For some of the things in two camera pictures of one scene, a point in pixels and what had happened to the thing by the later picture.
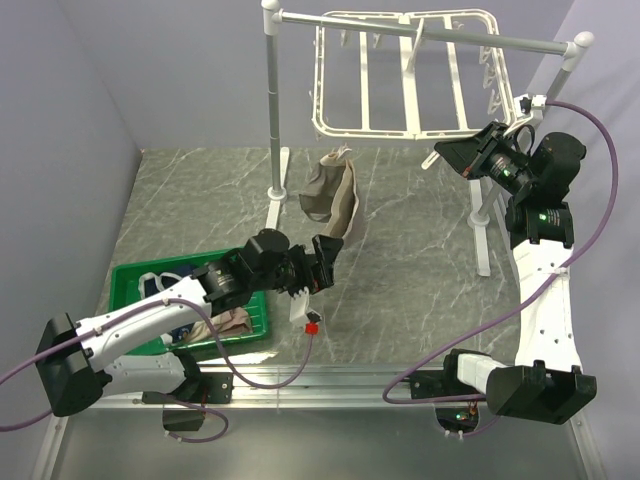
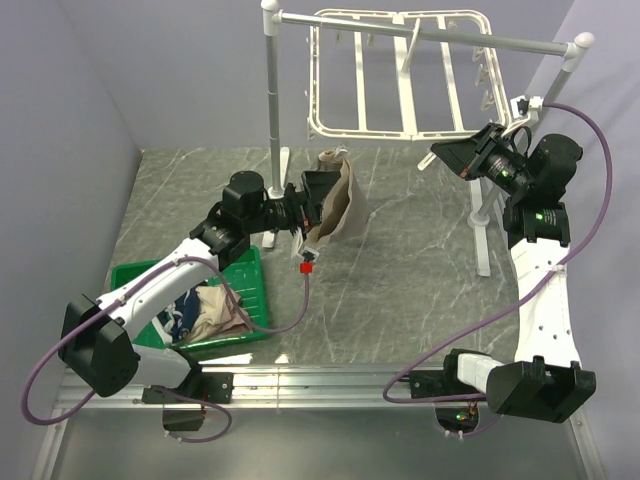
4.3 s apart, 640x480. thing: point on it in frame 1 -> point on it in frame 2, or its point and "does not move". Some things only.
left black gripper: x=317 y=268 -> x=317 y=185
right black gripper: x=463 y=155 does not move
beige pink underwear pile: x=234 y=322 does not move
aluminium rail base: x=312 y=422 does not move
